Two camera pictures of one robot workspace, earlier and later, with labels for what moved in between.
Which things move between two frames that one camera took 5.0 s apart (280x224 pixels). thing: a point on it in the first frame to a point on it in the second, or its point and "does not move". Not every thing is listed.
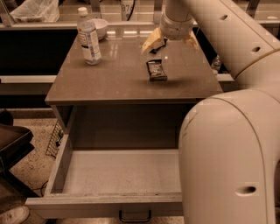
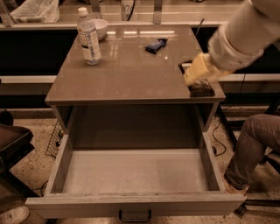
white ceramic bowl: x=101 y=27 does not move
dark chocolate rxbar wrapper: x=156 y=71 to x=201 y=89
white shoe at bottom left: x=15 y=215 does not move
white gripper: x=177 y=29 to x=230 y=50
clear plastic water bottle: x=88 y=38 does not move
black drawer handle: x=124 y=220 does not move
